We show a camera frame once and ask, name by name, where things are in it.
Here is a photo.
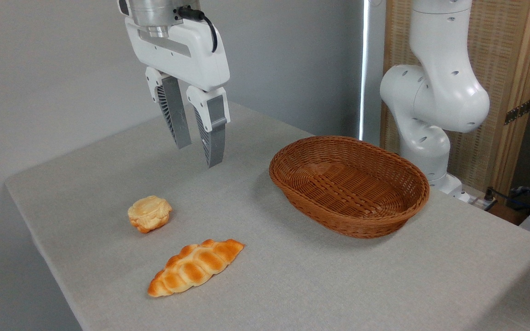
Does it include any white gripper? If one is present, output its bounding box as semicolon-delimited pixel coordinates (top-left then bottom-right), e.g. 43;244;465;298
125;17;231;168

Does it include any small round bread roll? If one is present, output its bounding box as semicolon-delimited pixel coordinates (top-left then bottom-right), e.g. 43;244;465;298
127;195;173;234

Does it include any long braided bread loaf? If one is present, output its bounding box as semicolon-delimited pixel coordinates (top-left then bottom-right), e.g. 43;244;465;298
148;239;245;297

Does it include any brown wicker oval basket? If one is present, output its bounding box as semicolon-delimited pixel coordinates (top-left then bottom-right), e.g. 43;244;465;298
269;136;430;239

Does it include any grey tablecloth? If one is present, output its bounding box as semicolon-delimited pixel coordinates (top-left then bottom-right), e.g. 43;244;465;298
5;102;530;331

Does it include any wooden rattan folding screen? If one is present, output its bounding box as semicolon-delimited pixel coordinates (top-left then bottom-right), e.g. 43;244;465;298
380;0;530;196

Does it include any dark metal screen hinge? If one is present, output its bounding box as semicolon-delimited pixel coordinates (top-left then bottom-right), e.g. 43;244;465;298
504;99;530;126

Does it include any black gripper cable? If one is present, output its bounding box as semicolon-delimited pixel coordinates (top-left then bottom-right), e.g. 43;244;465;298
177;6;219;53

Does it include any black floor cable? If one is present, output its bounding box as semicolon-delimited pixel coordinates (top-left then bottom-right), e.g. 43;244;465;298
490;188;530;216

